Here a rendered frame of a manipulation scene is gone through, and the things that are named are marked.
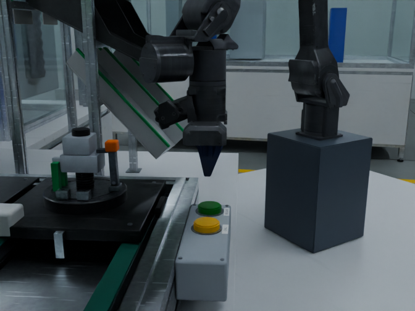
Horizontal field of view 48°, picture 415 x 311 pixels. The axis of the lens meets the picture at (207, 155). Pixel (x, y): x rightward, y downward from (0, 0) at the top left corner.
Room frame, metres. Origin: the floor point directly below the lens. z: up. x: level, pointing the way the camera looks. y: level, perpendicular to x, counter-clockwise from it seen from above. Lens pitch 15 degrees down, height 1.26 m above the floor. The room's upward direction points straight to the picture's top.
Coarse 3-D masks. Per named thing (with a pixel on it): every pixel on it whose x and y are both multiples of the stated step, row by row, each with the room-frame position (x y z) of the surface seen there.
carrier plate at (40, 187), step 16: (32, 192) 0.80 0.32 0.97; (128, 192) 0.80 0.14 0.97; (144, 192) 0.80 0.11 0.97; (160, 192) 0.80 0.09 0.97; (32, 208) 0.72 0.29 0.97; (128, 208) 0.72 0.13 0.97; (144, 208) 0.72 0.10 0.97; (16, 224) 0.65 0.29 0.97; (32, 224) 0.65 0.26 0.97; (48, 224) 0.65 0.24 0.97; (64, 224) 0.65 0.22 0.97; (80, 224) 0.65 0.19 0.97; (96, 224) 0.65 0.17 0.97; (112, 224) 0.65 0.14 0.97; (128, 224) 0.65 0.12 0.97; (144, 224) 0.66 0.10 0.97; (80, 240) 0.64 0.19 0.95; (96, 240) 0.64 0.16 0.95; (112, 240) 0.63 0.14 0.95; (128, 240) 0.63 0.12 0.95
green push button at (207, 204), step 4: (200, 204) 0.73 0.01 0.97; (204, 204) 0.73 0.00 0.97; (208, 204) 0.73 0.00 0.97; (212, 204) 0.73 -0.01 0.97; (216, 204) 0.73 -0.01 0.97; (220, 204) 0.74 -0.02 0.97; (200, 208) 0.72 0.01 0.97; (204, 208) 0.71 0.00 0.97; (208, 208) 0.71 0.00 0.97; (212, 208) 0.71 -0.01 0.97; (216, 208) 0.72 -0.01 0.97; (220, 208) 0.72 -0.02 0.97; (200, 212) 0.72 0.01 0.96; (204, 212) 0.71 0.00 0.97; (208, 212) 0.71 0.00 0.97; (212, 212) 0.71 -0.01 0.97; (216, 212) 0.71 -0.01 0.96
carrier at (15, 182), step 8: (0, 176) 0.89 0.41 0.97; (8, 176) 0.89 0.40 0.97; (16, 176) 0.89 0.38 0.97; (24, 176) 0.89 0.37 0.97; (0, 184) 0.84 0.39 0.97; (8, 184) 0.84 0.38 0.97; (16, 184) 0.84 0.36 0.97; (24, 184) 0.84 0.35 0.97; (32, 184) 0.85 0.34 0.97; (0, 192) 0.80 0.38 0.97; (8, 192) 0.80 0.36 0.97; (16, 192) 0.80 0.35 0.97; (24, 192) 0.82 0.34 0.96; (0, 200) 0.76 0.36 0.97; (8, 200) 0.76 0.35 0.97; (16, 200) 0.79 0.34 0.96
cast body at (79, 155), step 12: (72, 132) 0.75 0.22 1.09; (84, 132) 0.75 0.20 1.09; (72, 144) 0.74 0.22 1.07; (84, 144) 0.74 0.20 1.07; (96, 144) 0.77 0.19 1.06; (60, 156) 0.74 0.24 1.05; (72, 156) 0.74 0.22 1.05; (84, 156) 0.74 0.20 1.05; (96, 156) 0.74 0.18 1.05; (72, 168) 0.74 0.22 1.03; (84, 168) 0.74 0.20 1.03; (96, 168) 0.74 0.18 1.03
